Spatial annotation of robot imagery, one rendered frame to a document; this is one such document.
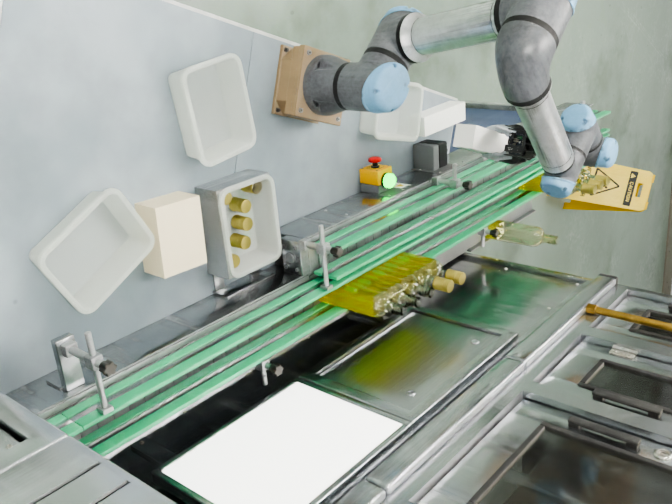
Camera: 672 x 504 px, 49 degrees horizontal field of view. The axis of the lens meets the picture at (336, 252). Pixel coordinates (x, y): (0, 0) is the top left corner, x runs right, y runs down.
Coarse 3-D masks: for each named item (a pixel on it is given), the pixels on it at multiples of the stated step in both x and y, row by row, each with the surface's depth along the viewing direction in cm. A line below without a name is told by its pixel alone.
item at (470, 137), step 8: (456, 128) 196; (464, 128) 195; (472, 128) 193; (480, 128) 195; (456, 136) 196; (464, 136) 195; (472, 136) 193; (480, 136) 195; (488, 136) 199; (496, 136) 202; (504, 136) 205; (456, 144) 196; (464, 144) 195; (472, 144) 193; (480, 144) 196; (488, 144) 199; (496, 144) 203; (504, 144) 206; (480, 152) 206; (488, 152) 200
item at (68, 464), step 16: (48, 448) 98; (64, 448) 98; (80, 448) 98; (32, 464) 95; (48, 464) 95; (64, 464) 95; (80, 464) 94; (96, 464) 94; (112, 464) 94; (0, 480) 93; (16, 480) 92; (32, 480) 92; (48, 480) 92; (64, 480) 92; (80, 480) 91; (96, 480) 91; (112, 480) 91; (128, 480) 90; (0, 496) 90; (16, 496) 89; (32, 496) 89; (48, 496) 89; (64, 496) 89; (80, 496) 88; (96, 496) 88; (112, 496) 88; (128, 496) 88; (144, 496) 87; (160, 496) 87
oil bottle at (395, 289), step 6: (360, 276) 193; (366, 276) 192; (372, 276) 192; (360, 282) 189; (366, 282) 189; (372, 282) 189; (378, 282) 188; (384, 282) 188; (390, 282) 188; (396, 282) 187; (378, 288) 186; (384, 288) 185; (390, 288) 184; (396, 288) 184; (402, 288) 185; (390, 294) 184; (396, 294) 184; (396, 300) 184
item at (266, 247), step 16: (224, 192) 167; (240, 192) 180; (272, 192) 179; (224, 208) 168; (256, 208) 184; (272, 208) 181; (224, 224) 169; (256, 224) 186; (272, 224) 183; (224, 240) 171; (256, 240) 188; (272, 240) 185; (240, 256) 184; (256, 256) 184; (272, 256) 184; (240, 272) 176
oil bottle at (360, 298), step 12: (348, 288) 186; (360, 288) 185; (372, 288) 185; (324, 300) 192; (336, 300) 188; (348, 300) 186; (360, 300) 183; (372, 300) 180; (384, 300) 180; (360, 312) 184; (372, 312) 181; (384, 312) 181
